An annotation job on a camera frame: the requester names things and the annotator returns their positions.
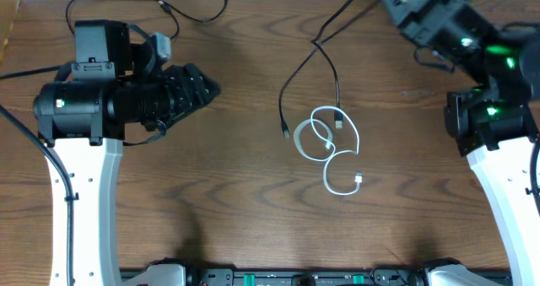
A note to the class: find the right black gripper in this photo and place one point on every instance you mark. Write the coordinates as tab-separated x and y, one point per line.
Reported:
424	9

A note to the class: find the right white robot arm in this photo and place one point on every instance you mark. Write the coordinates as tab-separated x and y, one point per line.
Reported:
491	122

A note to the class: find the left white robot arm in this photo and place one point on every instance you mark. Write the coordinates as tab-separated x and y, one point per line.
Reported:
82	115

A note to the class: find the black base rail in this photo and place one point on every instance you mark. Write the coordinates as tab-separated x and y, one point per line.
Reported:
445	271

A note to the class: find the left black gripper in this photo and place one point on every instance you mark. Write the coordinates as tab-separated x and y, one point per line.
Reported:
188	93

